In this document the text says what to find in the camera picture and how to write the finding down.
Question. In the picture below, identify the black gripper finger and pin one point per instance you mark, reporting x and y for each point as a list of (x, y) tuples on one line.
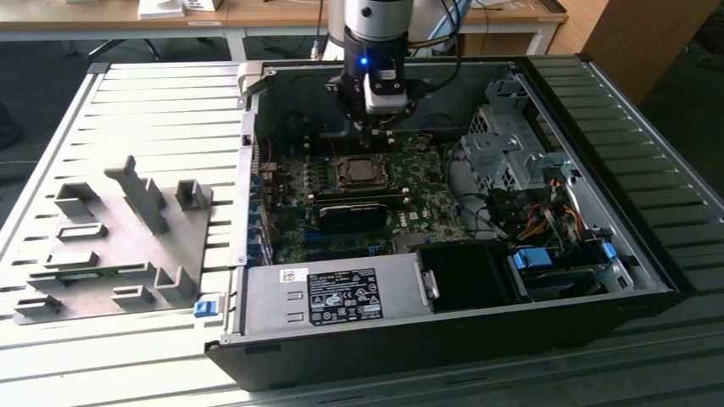
[(418, 95), (348, 95)]

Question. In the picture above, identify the silver CPU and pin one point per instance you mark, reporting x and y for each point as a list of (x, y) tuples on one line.
[(366, 168)]

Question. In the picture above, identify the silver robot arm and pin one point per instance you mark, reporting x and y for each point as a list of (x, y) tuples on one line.
[(373, 21)]

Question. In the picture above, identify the CPU socket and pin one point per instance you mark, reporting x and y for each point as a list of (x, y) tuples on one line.
[(338, 186)]

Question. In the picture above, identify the pale blue teach pendant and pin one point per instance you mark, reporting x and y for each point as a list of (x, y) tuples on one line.
[(452, 25)]

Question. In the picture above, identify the metal drive cage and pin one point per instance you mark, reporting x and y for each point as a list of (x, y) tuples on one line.
[(492, 148)]

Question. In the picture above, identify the green motherboard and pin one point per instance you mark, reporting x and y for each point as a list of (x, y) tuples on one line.
[(429, 207)]

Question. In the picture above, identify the black graphics card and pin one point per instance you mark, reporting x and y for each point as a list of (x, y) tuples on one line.
[(350, 216)]

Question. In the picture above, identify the small white box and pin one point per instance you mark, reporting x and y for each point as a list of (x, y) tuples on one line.
[(200, 5)]

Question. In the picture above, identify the large white box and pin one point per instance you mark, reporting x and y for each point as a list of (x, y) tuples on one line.
[(161, 9)]

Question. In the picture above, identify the wooden cabinet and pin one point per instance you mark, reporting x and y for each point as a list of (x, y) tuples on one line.
[(633, 42)]

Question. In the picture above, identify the black chair base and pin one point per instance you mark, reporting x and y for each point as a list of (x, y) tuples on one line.
[(113, 44)]

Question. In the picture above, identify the black plastic shroud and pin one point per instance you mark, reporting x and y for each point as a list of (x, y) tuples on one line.
[(464, 275)]

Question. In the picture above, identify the hard disk in blue carrier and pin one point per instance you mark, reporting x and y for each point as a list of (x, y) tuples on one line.
[(532, 258)]

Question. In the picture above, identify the grey parts rack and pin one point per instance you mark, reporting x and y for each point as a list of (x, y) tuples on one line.
[(181, 237)]

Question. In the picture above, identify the black rating label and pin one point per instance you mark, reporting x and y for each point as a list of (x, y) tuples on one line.
[(345, 297)]

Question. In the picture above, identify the wooden desk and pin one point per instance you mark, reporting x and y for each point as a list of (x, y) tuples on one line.
[(84, 19)]

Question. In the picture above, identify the grey power supply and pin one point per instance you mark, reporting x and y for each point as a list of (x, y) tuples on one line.
[(270, 297)]

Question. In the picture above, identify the blue plastic drive clip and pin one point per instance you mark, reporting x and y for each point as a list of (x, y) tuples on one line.
[(608, 250)]

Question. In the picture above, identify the blue plastic case latch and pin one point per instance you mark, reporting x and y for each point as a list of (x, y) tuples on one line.
[(205, 308)]

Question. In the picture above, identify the black PC case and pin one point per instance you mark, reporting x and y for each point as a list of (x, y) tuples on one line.
[(396, 356)]

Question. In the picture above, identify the green RAM stick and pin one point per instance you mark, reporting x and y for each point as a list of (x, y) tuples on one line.
[(78, 277)]

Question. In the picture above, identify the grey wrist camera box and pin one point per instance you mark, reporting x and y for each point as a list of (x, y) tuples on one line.
[(386, 99)]

